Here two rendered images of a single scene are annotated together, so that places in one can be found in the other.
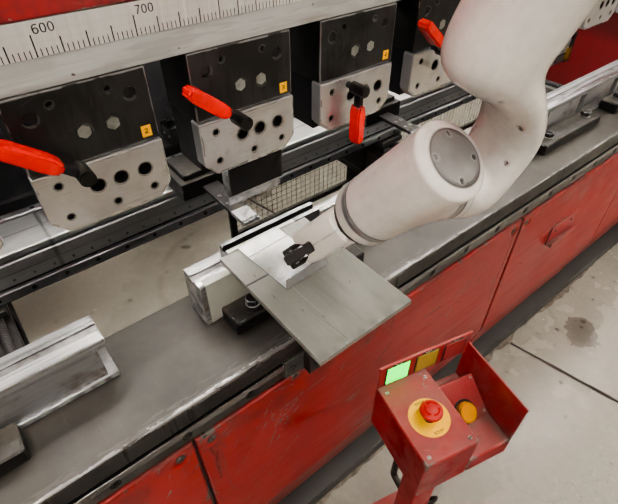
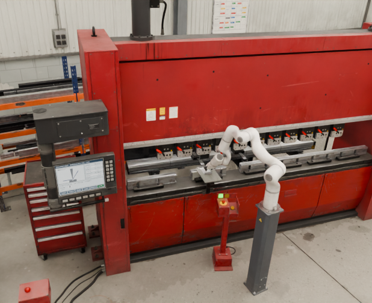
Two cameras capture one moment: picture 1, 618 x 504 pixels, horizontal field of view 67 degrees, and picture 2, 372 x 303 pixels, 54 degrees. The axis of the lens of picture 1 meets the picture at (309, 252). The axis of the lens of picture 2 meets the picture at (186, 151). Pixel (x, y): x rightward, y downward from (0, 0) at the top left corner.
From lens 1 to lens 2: 300 cm
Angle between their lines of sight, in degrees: 21
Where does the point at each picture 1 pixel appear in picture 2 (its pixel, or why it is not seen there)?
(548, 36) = (223, 148)
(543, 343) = (293, 235)
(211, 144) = (198, 151)
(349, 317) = (211, 179)
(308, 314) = (206, 177)
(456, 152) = (220, 156)
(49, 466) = (165, 189)
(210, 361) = (190, 184)
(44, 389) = (167, 179)
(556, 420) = (283, 252)
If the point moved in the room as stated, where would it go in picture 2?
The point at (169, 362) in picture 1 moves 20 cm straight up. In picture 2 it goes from (183, 183) to (184, 166)
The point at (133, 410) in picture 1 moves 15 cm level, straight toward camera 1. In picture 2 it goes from (177, 186) to (181, 195)
